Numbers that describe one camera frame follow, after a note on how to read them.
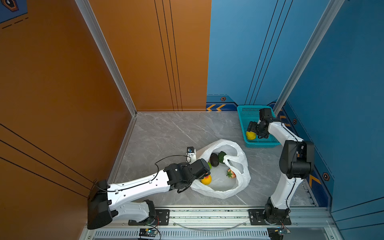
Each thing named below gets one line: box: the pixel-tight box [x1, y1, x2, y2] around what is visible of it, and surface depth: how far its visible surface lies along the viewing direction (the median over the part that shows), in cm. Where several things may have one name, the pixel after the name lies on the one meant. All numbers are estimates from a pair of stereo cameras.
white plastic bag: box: [191, 139, 251, 199], surface depth 73 cm
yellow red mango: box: [201, 175, 212, 185], surface depth 83 cm
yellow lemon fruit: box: [246, 131, 257, 140], surface depth 101 cm
